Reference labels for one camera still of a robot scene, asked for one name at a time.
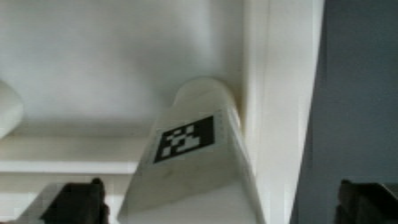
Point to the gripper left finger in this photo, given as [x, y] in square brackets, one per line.
[68, 204]

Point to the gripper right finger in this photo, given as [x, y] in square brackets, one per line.
[367, 203]

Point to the white table leg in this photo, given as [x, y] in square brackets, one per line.
[11, 109]
[192, 184]

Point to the white square tabletop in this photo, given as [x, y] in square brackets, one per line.
[98, 56]

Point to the white U-shaped obstacle fence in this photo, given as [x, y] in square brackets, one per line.
[292, 55]

